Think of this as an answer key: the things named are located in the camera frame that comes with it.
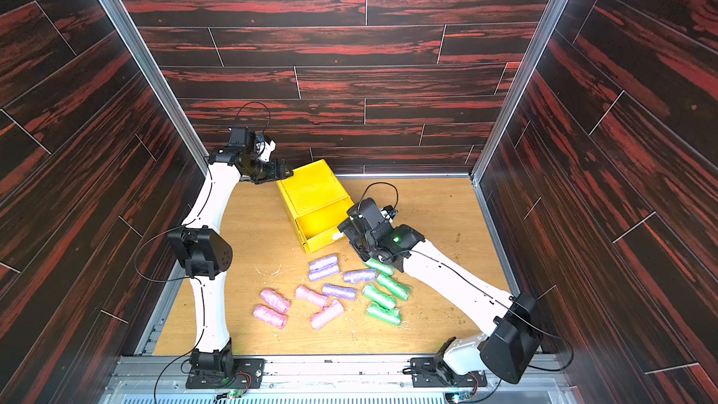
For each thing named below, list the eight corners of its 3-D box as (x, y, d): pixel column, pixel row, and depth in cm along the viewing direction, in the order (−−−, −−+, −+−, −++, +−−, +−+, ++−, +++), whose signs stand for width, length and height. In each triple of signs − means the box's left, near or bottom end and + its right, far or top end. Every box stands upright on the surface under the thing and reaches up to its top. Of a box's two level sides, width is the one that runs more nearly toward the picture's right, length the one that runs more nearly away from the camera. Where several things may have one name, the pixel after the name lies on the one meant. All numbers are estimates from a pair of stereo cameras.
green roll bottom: (365, 314, 86) (365, 311, 83) (369, 302, 88) (369, 299, 86) (399, 328, 83) (400, 325, 81) (403, 315, 86) (404, 312, 83)
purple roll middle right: (345, 285, 91) (344, 281, 89) (343, 276, 93) (343, 272, 91) (379, 280, 92) (379, 276, 90) (377, 271, 94) (377, 267, 92)
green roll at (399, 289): (374, 284, 92) (374, 281, 90) (379, 275, 94) (379, 271, 92) (408, 301, 88) (409, 298, 86) (412, 291, 91) (413, 287, 88)
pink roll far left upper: (258, 299, 88) (256, 297, 87) (266, 288, 91) (264, 285, 89) (286, 314, 85) (284, 312, 84) (293, 302, 88) (292, 300, 86)
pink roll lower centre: (315, 332, 83) (314, 330, 81) (308, 320, 85) (307, 318, 83) (344, 312, 86) (344, 309, 85) (337, 301, 89) (337, 298, 87)
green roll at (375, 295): (360, 294, 89) (360, 292, 87) (365, 285, 91) (365, 282, 89) (393, 311, 85) (393, 309, 84) (397, 301, 87) (398, 298, 86)
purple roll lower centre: (321, 293, 89) (321, 291, 88) (324, 284, 91) (324, 282, 90) (356, 301, 88) (356, 298, 86) (358, 291, 90) (358, 289, 88)
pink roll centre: (294, 296, 89) (293, 293, 87) (299, 287, 91) (298, 284, 89) (324, 308, 86) (324, 305, 85) (329, 298, 88) (328, 296, 87)
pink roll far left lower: (252, 316, 86) (249, 313, 83) (260, 305, 88) (257, 302, 86) (282, 330, 83) (280, 327, 81) (289, 318, 85) (287, 315, 83)
